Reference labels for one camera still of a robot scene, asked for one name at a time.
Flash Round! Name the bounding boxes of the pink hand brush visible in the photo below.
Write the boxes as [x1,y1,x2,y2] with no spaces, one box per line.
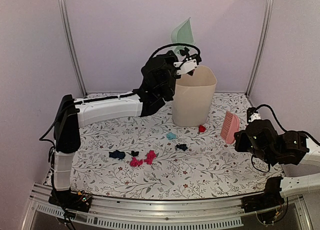
[220,111,240,144]

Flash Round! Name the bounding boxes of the green plastic dustpan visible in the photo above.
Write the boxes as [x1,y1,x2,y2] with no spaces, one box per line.
[171,17,195,45]

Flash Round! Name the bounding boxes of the magenta paper scrap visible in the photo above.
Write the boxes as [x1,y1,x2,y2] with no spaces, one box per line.
[144,150,157,165]
[129,157,144,168]

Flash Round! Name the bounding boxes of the black paper scrap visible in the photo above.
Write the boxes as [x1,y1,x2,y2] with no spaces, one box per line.
[130,150,139,157]

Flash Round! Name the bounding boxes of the navy paper scrap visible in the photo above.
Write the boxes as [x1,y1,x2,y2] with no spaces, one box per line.
[109,150,126,160]
[175,144,189,152]

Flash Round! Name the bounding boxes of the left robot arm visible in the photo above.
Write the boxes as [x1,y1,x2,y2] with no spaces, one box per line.
[49,50,182,212]

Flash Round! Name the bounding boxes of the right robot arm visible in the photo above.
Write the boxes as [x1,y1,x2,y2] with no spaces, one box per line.
[234,119,320,213]

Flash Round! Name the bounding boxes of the cream plastic waste bin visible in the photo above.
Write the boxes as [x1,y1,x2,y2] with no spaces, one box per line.
[172,65,217,127]

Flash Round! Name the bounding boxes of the red paper scrap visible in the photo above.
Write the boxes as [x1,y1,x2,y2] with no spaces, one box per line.
[198,125,206,133]

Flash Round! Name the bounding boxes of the light blue paper scrap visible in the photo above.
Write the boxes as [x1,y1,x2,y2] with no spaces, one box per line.
[166,132,177,140]

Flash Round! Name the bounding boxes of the floral tablecloth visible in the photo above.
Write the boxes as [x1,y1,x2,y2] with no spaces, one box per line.
[70,93,284,200]

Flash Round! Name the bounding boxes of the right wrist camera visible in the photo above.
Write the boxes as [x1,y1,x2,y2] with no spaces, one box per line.
[246,107,261,125]

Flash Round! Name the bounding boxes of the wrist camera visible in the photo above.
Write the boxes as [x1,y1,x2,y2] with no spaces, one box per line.
[173,57,199,76]
[246,107,261,125]

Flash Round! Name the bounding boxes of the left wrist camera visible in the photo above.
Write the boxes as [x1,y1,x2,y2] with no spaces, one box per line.
[173,57,199,76]

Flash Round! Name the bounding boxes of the aluminium table rail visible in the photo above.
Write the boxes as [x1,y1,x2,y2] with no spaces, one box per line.
[21,183,315,230]

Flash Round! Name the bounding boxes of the left aluminium frame post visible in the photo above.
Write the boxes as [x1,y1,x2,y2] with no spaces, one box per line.
[58,0,88,96]

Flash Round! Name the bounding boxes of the aluminium frame post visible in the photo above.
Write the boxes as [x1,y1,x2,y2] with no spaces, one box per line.
[58,0,88,96]
[245,0,274,98]

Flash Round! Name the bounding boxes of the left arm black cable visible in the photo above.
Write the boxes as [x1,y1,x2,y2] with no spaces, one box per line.
[38,42,202,143]

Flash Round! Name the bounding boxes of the right aluminium frame post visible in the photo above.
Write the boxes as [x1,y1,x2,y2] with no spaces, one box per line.
[245,0,274,98]

